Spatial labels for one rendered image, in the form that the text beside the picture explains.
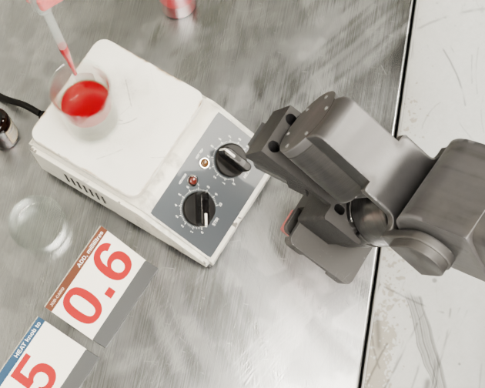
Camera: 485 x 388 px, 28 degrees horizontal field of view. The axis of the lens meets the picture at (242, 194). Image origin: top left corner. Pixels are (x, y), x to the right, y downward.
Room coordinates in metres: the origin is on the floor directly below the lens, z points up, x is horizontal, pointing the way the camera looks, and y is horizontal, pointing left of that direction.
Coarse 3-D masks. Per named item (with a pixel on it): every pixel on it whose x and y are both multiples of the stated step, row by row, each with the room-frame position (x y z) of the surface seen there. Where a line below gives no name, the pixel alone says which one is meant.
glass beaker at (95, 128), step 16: (64, 64) 0.37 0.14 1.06; (80, 64) 0.37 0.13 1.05; (96, 64) 0.37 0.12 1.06; (64, 80) 0.36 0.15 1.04; (80, 80) 0.37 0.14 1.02; (96, 80) 0.37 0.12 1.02; (48, 96) 0.34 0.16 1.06; (112, 96) 0.35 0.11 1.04; (64, 112) 0.33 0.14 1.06; (112, 112) 0.34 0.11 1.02; (80, 128) 0.32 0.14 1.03; (96, 128) 0.32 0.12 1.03; (112, 128) 0.33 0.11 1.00
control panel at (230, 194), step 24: (216, 120) 0.35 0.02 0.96; (216, 144) 0.33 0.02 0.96; (240, 144) 0.33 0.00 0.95; (192, 168) 0.30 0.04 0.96; (216, 168) 0.30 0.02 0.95; (168, 192) 0.28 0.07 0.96; (216, 192) 0.28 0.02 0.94; (240, 192) 0.28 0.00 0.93; (168, 216) 0.26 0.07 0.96; (216, 216) 0.26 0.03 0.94; (192, 240) 0.24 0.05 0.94; (216, 240) 0.24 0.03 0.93
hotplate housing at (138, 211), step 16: (208, 112) 0.35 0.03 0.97; (224, 112) 0.36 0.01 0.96; (192, 128) 0.34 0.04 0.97; (240, 128) 0.34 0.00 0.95; (32, 144) 0.33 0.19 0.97; (192, 144) 0.32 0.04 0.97; (48, 160) 0.32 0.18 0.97; (64, 160) 0.32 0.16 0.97; (176, 160) 0.31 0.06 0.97; (64, 176) 0.31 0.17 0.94; (80, 176) 0.30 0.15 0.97; (160, 176) 0.29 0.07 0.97; (96, 192) 0.29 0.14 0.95; (112, 192) 0.28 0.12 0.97; (144, 192) 0.28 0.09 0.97; (160, 192) 0.28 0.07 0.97; (256, 192) 0.29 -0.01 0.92; (112, 208) 0.28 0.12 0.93; (128, 208) 0.27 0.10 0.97; (144, 208) 0.27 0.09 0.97; (144, 224) 0.26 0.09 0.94; (160, 224) 0.25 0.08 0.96; (176, 240) 0.24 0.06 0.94; (224, 240) 0.24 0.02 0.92; (192, 256) 0.23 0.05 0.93; (208, 256) 0.23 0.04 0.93
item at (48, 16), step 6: (48, 12) 0.34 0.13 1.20; (48, 18) 0.34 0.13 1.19; (54, 18) 0.34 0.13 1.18; (48, 24) 0.34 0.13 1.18; (54, 24) 0.34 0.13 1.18; (54, 30) 0.34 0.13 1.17; (54, 36) 0.34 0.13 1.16; (60, 36) 0.34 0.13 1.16; (60, 42) 0.34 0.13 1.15; (60, 48) 0.34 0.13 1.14
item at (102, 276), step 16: (112, 240) 0.25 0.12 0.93; (96, 256) 0.23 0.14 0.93; (112, 256) 0.23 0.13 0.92; (128, 256) 0.23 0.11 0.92; (80, 272) 0.22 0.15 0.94; (96, 272) 0.22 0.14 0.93; (112, 272) 0.22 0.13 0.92; (128, 272) 0.22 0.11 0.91; (80, 288) 0.20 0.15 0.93; (96, 288) 0.20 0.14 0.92; (112, 288) 0.21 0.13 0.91; (64, 304) 0.19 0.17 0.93; (80, 304) 0.19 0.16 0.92; (96, 304) 0.19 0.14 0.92; (80, 320) 0.18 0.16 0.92; (96, 320) 0.18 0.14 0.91
